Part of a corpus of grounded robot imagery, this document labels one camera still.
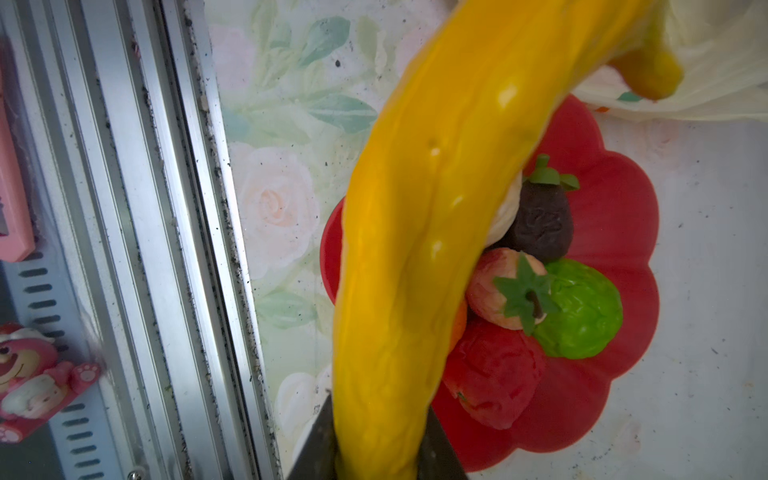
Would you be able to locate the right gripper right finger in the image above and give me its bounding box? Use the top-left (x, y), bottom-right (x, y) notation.
top-left (417, 408), bottom-right (468, 480)

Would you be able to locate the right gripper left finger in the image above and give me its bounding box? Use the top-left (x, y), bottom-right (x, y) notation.
top-left (287, 396), bottom-right (338, 480)

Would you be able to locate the fake red apple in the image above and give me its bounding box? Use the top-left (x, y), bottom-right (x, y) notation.
top-left (442, 319), bottom-right (546, 430)

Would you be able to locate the fake orange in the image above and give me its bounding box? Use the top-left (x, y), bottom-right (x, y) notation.
top-left (449, 299), bottom-right (468, 350)

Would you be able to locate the fake small strawberry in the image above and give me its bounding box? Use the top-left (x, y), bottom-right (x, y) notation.
top-left (465, 248), bottom-right (560, 336)

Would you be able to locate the fake green lime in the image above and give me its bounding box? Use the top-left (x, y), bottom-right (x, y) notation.
top-left (534, 259), bottom-right (624, 360)

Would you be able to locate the fake dark purple fruit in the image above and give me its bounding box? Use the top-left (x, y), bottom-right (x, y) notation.
top-left (496, 154), bottom-right (580, 264)

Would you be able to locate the fake cream potato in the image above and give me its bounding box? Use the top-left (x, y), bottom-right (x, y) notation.
top-left (485, 173), bottom-right (523, 247)

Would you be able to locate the fake yellow banana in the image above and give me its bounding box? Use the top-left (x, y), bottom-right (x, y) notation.
top-left (332, 1), bottom-right (683, 479)

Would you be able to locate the red flower-shaped plate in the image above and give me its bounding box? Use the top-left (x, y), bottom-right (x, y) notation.
top-left (319, 94), bottom-right (661, 473)

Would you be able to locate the cream printed plastic bag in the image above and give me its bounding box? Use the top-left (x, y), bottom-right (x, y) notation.
top-left (574, 1), bottom-right (767, 122)

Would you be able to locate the small pink figurine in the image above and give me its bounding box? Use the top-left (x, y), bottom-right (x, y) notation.
top-left (1, 323), bottom-right (101, 444)

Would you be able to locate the pink utility knife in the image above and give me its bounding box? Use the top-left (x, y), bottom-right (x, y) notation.
top-left (1, 87), bottom-right (35, 262)

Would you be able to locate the aluminium frame rail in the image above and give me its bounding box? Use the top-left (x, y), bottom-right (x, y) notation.
top-left (1, 1), bottom-right (281, 479)

